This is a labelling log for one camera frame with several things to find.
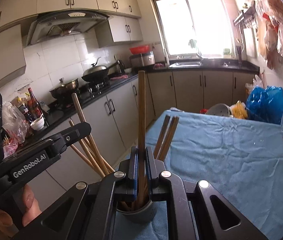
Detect wooden chopstick two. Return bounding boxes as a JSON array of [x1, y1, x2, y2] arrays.
[[68, 119, 116, 175]]

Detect wooden chopstick seven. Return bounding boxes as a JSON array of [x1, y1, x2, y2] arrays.
[[137, 70, 146, 209]]

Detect wooden chopstick five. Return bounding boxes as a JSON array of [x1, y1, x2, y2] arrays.
[[153, 115, 170, 159]]

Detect dark utensil holder cup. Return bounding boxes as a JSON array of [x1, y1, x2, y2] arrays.
[[117, 200, 158, 224]]

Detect lower kitchen cabinets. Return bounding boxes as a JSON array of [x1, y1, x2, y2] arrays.
[[30, 84, 252, 209]]

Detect kitchen window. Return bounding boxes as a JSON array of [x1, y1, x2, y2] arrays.
[[152, 0, 235, 60]]

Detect left hand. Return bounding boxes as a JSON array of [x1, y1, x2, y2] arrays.
[[0, 184, 42, 239]]

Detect white red plastic bag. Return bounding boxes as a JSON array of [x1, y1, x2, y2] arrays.
[[2, 102, 29, 158]]

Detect white ceramic bowl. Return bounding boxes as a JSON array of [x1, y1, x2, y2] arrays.
[[30, 116, 45, 131]]

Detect blue table cloth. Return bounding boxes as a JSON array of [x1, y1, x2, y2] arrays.
[[112, 108, 283, 240]]

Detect dark sauce bottle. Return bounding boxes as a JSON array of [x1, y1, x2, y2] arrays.
[[28, 87, 43, 119]]

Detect black countertop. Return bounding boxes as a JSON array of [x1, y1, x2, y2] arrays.
[[19, 59, 260, 148]]

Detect steel pot with lid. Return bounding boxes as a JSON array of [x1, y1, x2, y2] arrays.
[[49, 77, 79, 99]]

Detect white colander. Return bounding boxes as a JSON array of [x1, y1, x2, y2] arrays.
[[206, 103, 233, 117]]

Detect yellow plastic bag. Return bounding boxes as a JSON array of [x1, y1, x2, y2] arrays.
[[230, 101, 248, 119]]

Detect blue plastic bag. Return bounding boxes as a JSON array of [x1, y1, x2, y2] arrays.
[[246, 86, 283, 125]]

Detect black wok with lid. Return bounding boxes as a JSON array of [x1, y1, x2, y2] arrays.
[[81, 57, 121, 82]]

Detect electric kettle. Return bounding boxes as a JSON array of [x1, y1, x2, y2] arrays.
[[116, 60, 125, 74]]

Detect range hood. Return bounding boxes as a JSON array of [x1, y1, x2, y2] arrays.
[[26, 9, 110, 46]]

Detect silver rice cooker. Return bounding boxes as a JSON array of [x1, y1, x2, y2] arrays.
[[130, 51, 156, 68]]

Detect red plastic basin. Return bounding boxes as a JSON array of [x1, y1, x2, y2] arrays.
[[130, 45, 150, 55]]

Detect hanging plastic bags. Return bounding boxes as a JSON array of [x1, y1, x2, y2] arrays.
[[254, 0, 283, 69]]

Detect upper wall cabinets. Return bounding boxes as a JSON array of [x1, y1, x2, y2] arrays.
[[0, 0, 142, 87]]

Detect wall utensil rack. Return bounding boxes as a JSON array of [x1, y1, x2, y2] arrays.
[[233, 0, 257, 28]]

